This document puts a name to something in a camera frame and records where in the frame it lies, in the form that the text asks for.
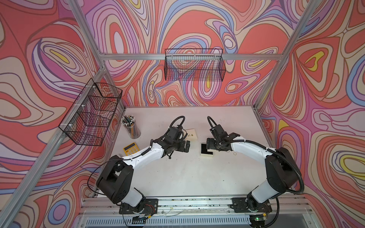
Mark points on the left wire basket black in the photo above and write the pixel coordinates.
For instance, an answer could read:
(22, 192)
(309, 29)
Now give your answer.
(95, 107)

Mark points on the wire basket black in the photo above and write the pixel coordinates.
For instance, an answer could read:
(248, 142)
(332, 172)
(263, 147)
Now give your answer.
(95, 107)
(194, 64)

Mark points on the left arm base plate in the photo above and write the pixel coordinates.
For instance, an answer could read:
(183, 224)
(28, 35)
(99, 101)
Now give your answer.
(145, 207)

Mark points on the cream lotus box far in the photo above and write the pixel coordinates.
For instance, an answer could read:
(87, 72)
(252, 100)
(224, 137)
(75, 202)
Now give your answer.
(191, 135)

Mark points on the back wire basket black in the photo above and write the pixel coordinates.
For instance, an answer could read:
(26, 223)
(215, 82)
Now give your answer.
(194, 64)

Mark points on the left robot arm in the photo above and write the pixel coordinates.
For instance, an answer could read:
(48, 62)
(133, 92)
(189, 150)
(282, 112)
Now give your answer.
(115, 179)

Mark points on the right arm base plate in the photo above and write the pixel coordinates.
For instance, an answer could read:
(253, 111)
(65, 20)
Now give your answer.
(249, 205)

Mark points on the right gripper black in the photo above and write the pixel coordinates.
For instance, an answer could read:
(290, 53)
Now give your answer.
(210, 144)

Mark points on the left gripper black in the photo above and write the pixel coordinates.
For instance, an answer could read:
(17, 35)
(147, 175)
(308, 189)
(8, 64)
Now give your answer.
(183, 147)

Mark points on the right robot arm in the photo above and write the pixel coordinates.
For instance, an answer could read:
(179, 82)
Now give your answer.
(282, 173)

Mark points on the yellow calculator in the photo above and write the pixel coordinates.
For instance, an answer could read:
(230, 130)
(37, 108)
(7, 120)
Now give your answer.
(131, 149)

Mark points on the cream box base black lining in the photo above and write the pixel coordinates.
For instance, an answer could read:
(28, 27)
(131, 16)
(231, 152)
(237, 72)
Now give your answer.
(204, 151)

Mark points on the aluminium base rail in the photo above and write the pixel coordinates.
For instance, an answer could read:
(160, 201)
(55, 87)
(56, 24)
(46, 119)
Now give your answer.
(199, 212)

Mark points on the cup of coloured pencils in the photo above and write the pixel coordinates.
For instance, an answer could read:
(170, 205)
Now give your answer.
(129, 122)

